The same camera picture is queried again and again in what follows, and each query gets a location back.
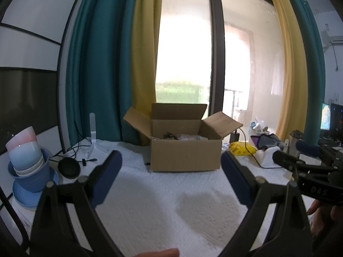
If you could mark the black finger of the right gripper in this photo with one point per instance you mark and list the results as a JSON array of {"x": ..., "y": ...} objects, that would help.
[
  {"x": 294, "y": 164},
  {"x": 309, "y": 150}
]

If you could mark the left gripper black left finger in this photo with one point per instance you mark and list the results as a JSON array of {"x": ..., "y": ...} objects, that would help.
[{"x": 52, "y": 232}]

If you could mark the person's right hand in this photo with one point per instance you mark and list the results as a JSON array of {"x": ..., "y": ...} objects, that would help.
[{"x": 323, "y": 216}]

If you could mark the person's left hand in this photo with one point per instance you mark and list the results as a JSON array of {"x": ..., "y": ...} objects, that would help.
[{"x": 172, "y": 252}]

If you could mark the metal cup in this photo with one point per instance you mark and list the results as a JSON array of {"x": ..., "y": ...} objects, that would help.
[{"x": 293, "y": 137}]

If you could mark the white charger stand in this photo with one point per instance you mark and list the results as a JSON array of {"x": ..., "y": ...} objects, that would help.
[{"x": 264, "y": 157}]

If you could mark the purple black pouch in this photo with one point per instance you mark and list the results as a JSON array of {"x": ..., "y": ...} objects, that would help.
[{"x": 265, "y": 141}]

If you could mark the computer monitor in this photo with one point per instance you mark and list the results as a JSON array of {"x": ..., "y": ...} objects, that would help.
[{"x": 326, "y": 117}]

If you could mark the yellow curtain right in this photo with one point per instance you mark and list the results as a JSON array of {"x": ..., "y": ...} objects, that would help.
[{"x": 295, "y": 87}]

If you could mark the yellow curtain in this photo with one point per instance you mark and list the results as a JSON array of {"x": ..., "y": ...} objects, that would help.
[
  {"x": 144, "y": 53},
  {"x": 295, "y": 87}
]

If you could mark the blue plate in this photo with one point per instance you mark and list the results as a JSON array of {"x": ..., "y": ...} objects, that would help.
[{"x": 30, "y": 199}]

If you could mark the yellow plastic bag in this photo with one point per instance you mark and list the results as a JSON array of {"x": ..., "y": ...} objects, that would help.
[{"x": 241, "y": 149}]

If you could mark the black power adapter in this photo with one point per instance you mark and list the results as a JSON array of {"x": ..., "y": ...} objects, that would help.
[{"x": 234, "y": 137}]

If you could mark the black round disc device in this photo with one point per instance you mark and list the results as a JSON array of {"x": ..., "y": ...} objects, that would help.
[{"x": 69, "y": 168}]

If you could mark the stacked pastel bowls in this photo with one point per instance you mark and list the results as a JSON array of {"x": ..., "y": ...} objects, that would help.
[{"x": 28, "y": 161}]

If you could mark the teal curtain right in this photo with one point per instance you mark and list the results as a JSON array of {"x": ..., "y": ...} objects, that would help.
[{"x": 315, "y": 69}]

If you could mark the teal curtain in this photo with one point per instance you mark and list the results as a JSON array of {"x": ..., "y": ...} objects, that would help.
[
  {"x": 98, "y": 74},
  {"x": 315, "y": 69}
]

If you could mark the white air conditioner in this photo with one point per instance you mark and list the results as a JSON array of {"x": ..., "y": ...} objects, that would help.
[{"x": 329, "y": 38}]

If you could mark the brown cardboard box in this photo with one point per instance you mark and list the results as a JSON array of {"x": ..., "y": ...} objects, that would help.
[{"x": 200, "y": 139}]

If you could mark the white router stand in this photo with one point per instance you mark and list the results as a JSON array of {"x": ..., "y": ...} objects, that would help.
[{"x": 94, "y": 143}]

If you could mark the black green snack packet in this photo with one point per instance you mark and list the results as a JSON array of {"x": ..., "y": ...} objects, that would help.
[{"x": 170, "y": 136}]

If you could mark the teal curtain left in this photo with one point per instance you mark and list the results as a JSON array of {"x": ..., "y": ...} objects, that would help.
[{"x": 98, "y": 74}]

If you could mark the yellow curtain left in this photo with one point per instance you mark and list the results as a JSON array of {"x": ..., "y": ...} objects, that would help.
[{"x": 144, "y": 53}]

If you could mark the black window frame post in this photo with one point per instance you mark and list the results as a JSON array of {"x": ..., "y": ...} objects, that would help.
[{"x": 218, "y": 57}]

